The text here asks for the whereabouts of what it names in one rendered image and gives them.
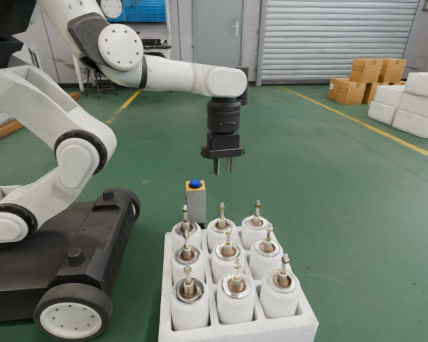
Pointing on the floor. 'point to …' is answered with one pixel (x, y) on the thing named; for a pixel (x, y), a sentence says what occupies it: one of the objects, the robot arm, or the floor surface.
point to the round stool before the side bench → (98, 85)
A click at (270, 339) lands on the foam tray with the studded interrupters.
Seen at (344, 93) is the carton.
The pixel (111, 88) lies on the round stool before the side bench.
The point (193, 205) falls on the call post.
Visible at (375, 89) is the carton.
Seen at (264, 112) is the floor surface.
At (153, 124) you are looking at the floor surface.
